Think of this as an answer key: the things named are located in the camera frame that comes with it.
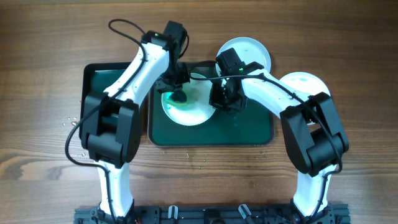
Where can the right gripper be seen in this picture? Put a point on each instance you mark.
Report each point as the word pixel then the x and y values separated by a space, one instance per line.
pixel 225 101

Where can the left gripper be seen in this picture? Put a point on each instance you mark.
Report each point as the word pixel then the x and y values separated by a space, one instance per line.
pixel 173 83

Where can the green yellow scrub sponge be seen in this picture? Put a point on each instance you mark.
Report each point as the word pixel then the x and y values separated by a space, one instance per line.
pixel 177 98

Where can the white plate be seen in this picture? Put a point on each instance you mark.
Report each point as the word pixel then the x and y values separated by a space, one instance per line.
pixel 196 110
pixel 305 82
pixel 249 50

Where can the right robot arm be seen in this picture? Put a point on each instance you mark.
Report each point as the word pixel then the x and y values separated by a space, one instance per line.
pixel 313 132

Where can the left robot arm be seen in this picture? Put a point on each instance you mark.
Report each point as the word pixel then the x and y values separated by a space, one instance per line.
pixel 112 153

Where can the dark green serving tray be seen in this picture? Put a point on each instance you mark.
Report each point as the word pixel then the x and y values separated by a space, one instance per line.
pixel 254 126

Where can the black water basin tray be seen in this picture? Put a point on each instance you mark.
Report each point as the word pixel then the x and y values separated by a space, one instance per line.
pixel 96 78

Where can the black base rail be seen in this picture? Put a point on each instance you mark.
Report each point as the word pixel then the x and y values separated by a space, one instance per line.
pixel 277 213

